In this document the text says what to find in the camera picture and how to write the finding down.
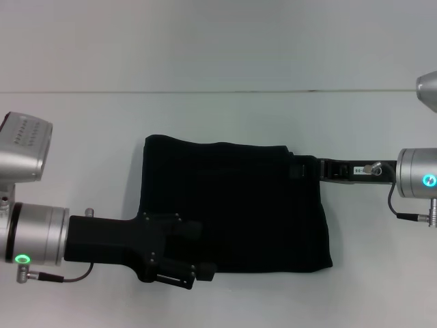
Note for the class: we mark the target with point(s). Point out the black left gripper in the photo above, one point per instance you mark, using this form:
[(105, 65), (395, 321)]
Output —
[(112, 239)]

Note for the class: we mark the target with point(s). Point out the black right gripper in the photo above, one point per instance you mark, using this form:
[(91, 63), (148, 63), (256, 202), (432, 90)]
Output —
[(362, 171)]

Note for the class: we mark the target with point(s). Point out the black shirt with FREE print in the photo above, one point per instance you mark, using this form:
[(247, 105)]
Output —
[(239, 205)]

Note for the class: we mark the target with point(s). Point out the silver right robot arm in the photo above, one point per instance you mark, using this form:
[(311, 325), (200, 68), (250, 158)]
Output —
[(416, 172)]

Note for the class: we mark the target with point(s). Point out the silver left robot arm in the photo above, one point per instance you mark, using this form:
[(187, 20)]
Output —
[(37, 235)]

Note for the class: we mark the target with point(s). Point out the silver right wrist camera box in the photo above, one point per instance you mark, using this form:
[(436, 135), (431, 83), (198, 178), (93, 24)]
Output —
[(428, 92)]

